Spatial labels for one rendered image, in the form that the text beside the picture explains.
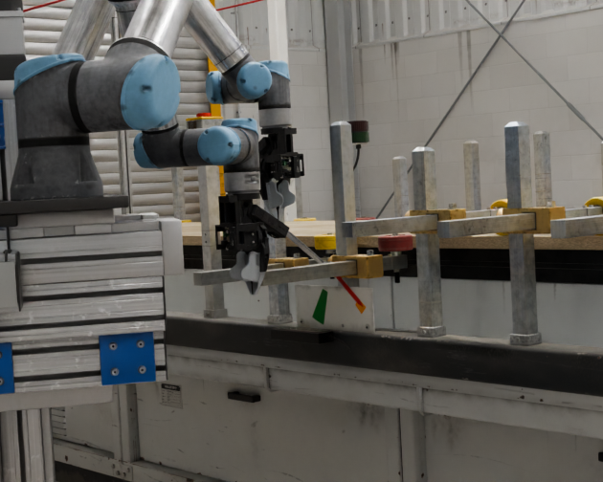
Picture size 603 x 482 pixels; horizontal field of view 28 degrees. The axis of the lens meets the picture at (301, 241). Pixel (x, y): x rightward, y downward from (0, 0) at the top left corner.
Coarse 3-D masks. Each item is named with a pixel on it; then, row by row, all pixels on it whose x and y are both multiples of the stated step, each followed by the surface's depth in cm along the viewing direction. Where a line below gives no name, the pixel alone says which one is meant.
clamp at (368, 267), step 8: (336, 256) 273; (344, 256) 271; (352, 256) 269; (360, 256) 267; (368, 256) 266; (376, 256) 267; (360, 264) 267; (368, 264) 266; (376, 264) 267; (360, 272) 267; (368, 272) 266; (376, 272) 267
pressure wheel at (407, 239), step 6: (396, 234) 278; (402, 234) 280; (408, 234) 278; (378, 240) 278; (384, 240) 275; (390, 240) 275; (396, 240) 274; (402, 240) 275; (408, 240) 275; (378, 246) 278; (384, 246) 276; (390, 246) 275; (396, 246) 274; (402, 246) 275; (408, 246) 275; (396, 252) 277; (396, 276) 278; (396, 282) 278
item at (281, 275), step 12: (324, 264) 262; (336, 264) 264; (348, 264) 266; (384, 264) 274; (396, 264) 276; (264, 276) 250; (276, 276) 252; (288, 276) 255; (300, 276) 257; (312, 276) 259; (324, 276) 262
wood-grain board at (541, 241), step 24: (192, 240) 349; (288, 240) 317; (312, 240) 310; (360, 240) 297; (456, 240) 273; (480, 240) 268; (504, 240) 262; (552, 240) 253; (576, 240) 248; (600, 240) 244
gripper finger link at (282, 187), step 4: (284, 180) 279; (280, 184) 279; (284, 184) 279; (288, 184) 278; (280, 188) 279; (284, 188) 279; (288, 188) 278; (280, 192) 279; (284, 192) 279; (288, 192) 278; (284, 196) 279; (288, 196) 278; (292, 196) 277; (284, 200) 279; (288, 200) 278; (292, 200) 277; (284, 204) 279; (288, 204) 278; (280, 208) 279; (280, 212) 279; (280, 216) 279
